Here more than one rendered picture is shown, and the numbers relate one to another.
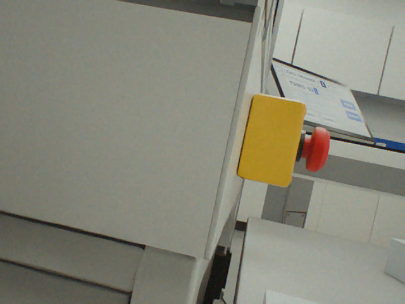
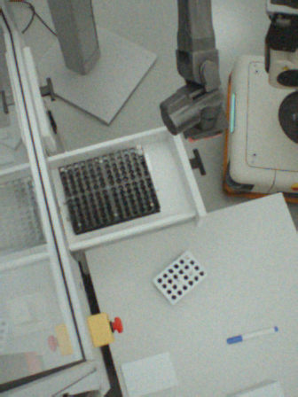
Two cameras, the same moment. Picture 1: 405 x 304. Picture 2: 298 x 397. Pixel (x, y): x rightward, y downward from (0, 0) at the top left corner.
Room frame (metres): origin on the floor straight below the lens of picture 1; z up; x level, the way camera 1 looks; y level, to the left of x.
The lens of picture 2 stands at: (0.30, -0.15, 1.98)
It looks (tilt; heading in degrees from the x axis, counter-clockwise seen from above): 73 degrees down; 336
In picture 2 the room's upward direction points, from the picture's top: straight up
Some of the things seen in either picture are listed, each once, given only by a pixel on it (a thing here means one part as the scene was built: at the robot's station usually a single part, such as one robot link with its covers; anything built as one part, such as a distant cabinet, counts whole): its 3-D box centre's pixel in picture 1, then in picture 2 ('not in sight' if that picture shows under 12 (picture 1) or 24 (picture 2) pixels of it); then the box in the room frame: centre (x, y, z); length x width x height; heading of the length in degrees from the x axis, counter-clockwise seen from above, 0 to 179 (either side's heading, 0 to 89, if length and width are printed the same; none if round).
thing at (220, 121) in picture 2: not in sight; (204, 114); (0.67, -0.44, 1.11); 0.10 x 0.07 x 0.07; 82
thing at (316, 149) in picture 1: (310, 148); (116, 325); (0.35, -0.09, 0.88); 0.04 x 0.03 x 0.04; 172
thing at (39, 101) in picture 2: not in sight; (39, 98); (1.00, -0.13, 0.87); 0.29 x 0.02 x 0.11; 172
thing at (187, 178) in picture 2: not in sight; (184, 170); (0.64, -0.40, 0.87); 0.29 x 0.02 x 0.11; 172
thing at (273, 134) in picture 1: (273, 140); (102, 329); (0.36, -0.06, 0.88); 0.07 x 0.05 x 0.07; 172
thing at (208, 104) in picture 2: not in sight; (206, 101); (0.67, -0.44, 1.17); 0.07 x 0.06 x 0.07; 100
